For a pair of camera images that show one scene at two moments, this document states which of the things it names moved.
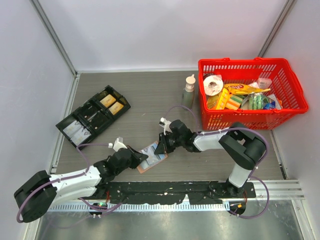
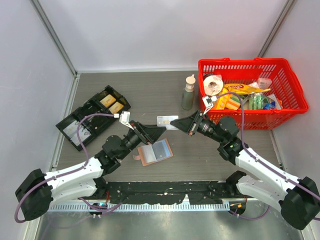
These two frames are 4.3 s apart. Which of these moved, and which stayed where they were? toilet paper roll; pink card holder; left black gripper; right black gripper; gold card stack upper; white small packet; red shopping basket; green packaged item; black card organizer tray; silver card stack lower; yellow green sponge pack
Moved: pink card holder; right black gripper; left black gripper
Stayed: toilet paper roll; silver card stack lower; white small packet; red shopping basket; green packaged item; yellow green sponge pack; gold card stack upper; black card organizer tray
